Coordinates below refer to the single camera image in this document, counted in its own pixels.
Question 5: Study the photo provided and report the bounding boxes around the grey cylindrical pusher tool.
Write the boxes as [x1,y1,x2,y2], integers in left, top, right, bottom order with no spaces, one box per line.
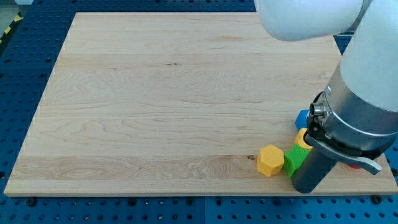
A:
[292,134,382,194]

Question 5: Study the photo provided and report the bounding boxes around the green star block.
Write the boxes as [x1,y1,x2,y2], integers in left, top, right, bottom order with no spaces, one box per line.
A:
[283,144,310,179]

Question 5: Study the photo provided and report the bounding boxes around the yellow hexagon block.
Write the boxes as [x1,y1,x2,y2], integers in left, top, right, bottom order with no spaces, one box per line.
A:
[257,144,285,177]

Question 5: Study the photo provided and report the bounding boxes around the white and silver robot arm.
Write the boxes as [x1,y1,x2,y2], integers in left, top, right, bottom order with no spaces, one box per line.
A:
[255,0,397,193]

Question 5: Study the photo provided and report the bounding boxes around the yellow heart block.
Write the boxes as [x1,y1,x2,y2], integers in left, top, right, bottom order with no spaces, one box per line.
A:
[294,128,313,150]

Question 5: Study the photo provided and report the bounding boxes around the red block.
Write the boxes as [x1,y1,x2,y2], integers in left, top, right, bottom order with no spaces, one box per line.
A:
[348,164,361,169]

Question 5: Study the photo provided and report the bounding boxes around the blue block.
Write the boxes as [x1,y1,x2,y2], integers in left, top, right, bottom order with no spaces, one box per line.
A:
[295,110,309,131]

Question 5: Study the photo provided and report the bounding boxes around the light wooden board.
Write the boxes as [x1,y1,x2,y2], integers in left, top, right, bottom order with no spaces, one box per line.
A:
[4,12,398,197]

